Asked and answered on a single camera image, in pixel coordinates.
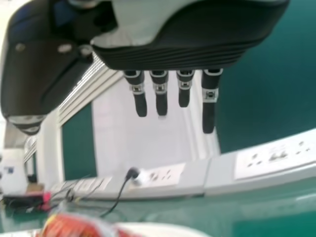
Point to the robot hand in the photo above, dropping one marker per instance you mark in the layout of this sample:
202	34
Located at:
172	44

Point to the small pink red object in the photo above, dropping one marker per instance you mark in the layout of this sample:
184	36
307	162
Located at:
47	200

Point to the white box with blue label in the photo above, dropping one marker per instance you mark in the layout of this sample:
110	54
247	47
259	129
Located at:
13	182

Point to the long white socket strip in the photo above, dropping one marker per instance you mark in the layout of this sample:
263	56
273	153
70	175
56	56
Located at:
222	177

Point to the ribbed aluminium rail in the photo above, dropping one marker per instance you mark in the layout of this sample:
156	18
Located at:
81	98

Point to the red biscuit packet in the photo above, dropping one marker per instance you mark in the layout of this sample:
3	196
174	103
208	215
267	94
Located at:
74	227

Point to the white socket strip with plug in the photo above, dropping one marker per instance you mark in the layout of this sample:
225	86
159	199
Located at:
172	190

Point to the brown cardboard piece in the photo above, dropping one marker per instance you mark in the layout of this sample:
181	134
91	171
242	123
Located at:
35	188

